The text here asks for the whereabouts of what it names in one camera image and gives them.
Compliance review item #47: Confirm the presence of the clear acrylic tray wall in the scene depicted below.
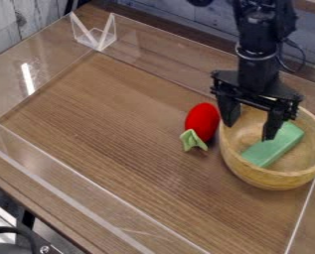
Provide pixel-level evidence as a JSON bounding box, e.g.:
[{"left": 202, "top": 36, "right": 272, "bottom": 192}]
[{"left": 0, "top": 125, "right": 312, "bottom": 254}]

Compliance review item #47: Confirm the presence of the black cable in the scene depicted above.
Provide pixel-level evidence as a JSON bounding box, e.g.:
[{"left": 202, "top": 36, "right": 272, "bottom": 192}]
[{"left": 0, "top": 225, "right": 40, "bottom": 254}]

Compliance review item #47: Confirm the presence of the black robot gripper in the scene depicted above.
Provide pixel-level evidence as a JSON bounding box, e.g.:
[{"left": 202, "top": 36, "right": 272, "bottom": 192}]
[{"left": 210, "top": 49, "right": 303, "bottom": 141}]

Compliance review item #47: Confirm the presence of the red plush strawberry toy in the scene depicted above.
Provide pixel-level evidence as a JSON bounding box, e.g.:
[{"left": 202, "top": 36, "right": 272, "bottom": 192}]
[{"left": 180, "top": 102, "right": 221, "bottom": 152}]

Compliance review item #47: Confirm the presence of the green rectangular foam block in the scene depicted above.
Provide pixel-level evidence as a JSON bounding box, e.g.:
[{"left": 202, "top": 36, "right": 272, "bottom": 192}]
[{"left": 240, "top": 122, "right": 304, "bottom": 168}]

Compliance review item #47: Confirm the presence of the clear acrylic corner bracket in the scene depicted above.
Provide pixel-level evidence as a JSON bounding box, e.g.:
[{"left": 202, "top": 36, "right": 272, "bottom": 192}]
[{"left": 70, "top": 13, "right": 117, "bottom": 52}]

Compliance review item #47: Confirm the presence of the brown wooden bowl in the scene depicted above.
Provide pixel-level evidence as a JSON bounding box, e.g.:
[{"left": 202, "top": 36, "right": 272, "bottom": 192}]
[{"left": 220, "top": 106, "right": 315, "bottom": 191}]

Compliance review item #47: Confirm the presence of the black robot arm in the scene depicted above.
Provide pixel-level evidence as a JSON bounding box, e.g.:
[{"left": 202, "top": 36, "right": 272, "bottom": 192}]
[{"left": 212, "top": 0, "right": 303, "bottom": 141}]

